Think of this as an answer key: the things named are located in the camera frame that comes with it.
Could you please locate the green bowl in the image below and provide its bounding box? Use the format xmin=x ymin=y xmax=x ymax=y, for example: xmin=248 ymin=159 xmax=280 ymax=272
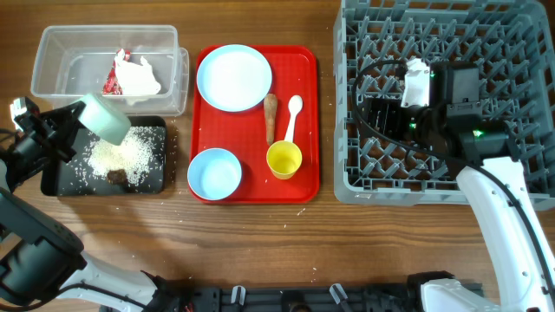
xmin=78 ymin=94 xmax=131 ymax=146

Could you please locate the red snack wrapper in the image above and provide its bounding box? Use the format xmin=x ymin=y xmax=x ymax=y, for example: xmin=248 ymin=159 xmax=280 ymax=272
xmin=102 ymin=49 xmax=131 ymax=95

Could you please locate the white napkin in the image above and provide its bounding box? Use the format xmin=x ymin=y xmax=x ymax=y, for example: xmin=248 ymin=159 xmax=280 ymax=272
xmin=114 ymin=49 xmax=161 ymax=106

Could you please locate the white rice pile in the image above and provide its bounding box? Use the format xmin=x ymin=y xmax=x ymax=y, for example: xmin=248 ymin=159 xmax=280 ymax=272
xmin=64 ymin=125 xmax=167 ymax=192

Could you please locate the brown food scrap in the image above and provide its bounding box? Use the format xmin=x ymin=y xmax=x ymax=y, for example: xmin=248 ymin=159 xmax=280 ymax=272
xmin=106 ymin=169 xmax=127 ymax=185

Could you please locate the yellow plastic cup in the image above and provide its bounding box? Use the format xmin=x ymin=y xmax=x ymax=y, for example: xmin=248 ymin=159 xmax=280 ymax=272
xmin=266 ymin=140 xmax=303 ymax=179

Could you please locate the brown carrot-like food piece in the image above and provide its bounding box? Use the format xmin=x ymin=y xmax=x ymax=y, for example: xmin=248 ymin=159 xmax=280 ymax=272
xmin=263 ymin=94 xmax=278 ymax=146

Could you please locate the small light blue bowl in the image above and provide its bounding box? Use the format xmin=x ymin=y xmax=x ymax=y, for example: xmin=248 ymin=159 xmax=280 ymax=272
xmin=187 ymin=148 xmax=242 ymax=201

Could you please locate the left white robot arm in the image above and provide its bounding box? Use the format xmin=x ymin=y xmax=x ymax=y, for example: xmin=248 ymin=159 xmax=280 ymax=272
xmin=1 ymin=94 xmax=188 ymax=311

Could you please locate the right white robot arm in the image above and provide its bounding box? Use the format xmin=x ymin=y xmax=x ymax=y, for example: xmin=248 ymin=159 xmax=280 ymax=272
xmin=350 ymin=59 xmax=554 ymax=311

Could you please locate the grey dishwasher rack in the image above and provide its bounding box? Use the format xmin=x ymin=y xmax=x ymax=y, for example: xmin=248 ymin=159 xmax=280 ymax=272
xmin=333 ymin=1 xmax=554 ymax=211

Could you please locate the black tray bin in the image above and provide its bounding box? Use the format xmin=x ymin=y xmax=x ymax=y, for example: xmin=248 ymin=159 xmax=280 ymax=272
xmin=40 ymin=115 xmax=167 ymax=197

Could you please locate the clear plastic bin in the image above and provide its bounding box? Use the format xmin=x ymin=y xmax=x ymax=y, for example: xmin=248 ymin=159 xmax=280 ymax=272
xmin=30 ymin=24 xmax=189 ymax=116

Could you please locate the white plastic spoon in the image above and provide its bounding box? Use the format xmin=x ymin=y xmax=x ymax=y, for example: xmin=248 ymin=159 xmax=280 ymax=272
xmin=284 ymin=95 xmax=304 ymax=142

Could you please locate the red serving tray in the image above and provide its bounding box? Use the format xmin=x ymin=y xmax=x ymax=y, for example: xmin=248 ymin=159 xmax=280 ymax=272
xmin=190 ymin=46 xmax=320 ymax=205

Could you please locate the large light blue plate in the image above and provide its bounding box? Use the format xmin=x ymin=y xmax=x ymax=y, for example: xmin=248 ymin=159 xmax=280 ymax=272
xmin=196 ymin=44 xmax=273 ymax=113

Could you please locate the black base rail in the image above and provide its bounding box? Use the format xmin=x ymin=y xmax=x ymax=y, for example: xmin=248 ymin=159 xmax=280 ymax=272
xmin=99 ymin=283 xmax=485 ymax=312

